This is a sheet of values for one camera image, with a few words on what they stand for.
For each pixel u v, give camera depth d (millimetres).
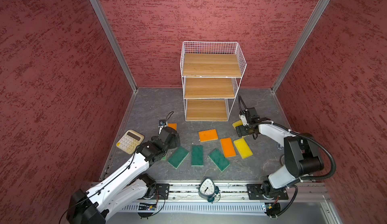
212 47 894
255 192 735
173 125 983
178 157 852
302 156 459
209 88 868
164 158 607
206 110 1067
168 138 591
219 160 831
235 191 757
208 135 934
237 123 976
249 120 753
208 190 714
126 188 566
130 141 895
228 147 894
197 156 851
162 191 741
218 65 758
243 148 894
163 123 696
